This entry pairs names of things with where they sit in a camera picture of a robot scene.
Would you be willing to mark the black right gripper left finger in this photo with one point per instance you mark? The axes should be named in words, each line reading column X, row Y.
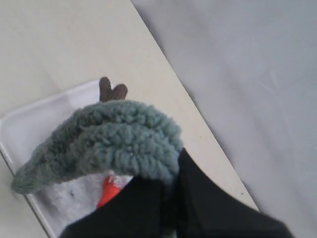
column 134, row 213

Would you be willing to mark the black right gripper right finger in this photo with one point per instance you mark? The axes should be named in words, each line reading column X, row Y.
column 207, row 211

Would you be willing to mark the green fuzzy scarf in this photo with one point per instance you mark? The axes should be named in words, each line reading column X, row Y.
column 126, row 137

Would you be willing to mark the white plush snowman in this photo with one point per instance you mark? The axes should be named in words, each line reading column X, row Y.
column 70, row 201

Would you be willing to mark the white plastic tray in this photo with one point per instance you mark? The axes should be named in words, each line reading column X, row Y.
column 23, row 129

